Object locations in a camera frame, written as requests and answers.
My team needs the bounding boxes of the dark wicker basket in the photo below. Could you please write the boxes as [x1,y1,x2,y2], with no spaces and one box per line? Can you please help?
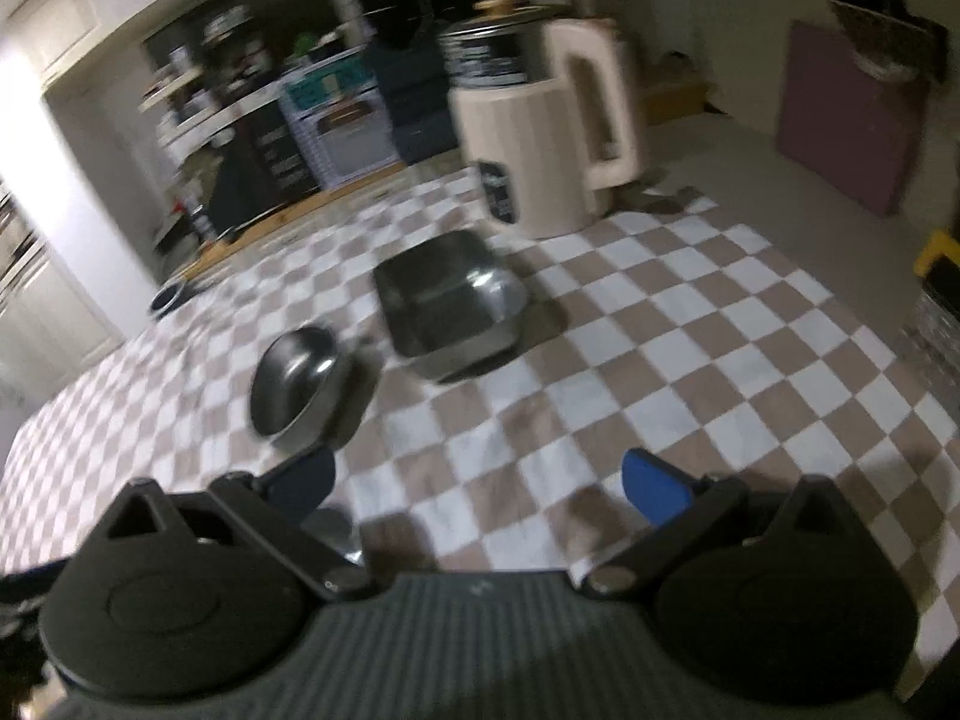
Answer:
[821,0,946,83]

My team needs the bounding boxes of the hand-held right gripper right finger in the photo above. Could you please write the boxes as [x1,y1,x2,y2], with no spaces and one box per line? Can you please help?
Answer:
[581,448,860,602]

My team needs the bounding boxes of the white upper cabinet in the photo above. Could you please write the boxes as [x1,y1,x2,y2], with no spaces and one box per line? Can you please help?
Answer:
[7,0,113,83]

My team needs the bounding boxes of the white kitchen cabinet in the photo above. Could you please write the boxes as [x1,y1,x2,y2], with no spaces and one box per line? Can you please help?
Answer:
[0,255,121,391]

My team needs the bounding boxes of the wooden low cabinet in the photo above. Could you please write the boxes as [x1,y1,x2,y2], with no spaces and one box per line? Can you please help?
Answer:
[157,157,421,278]

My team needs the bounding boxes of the cream electric kettle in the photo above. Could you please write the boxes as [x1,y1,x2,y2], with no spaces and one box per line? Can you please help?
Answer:
[442,0,647,241]

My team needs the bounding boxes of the oval steel bowl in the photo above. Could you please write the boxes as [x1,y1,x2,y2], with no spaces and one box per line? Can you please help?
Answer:
[250,326,355,445]

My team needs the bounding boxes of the black lettered board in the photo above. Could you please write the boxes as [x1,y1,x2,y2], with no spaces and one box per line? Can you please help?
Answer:
[206,101,320,237]

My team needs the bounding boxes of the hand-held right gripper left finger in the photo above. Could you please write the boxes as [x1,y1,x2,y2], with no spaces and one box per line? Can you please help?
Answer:
[105,446,374,602]

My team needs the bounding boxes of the rectangular steel tray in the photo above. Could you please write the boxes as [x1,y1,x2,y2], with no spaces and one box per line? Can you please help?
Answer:
[373,231,528,385]

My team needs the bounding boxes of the toy oven with teal sign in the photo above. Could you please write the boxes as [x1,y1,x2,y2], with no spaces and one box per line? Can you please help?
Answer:
[280,58,402,188]

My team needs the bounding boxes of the checkered tablecloth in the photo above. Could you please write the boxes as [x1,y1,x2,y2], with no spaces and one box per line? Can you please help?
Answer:
[0,165,953,698]

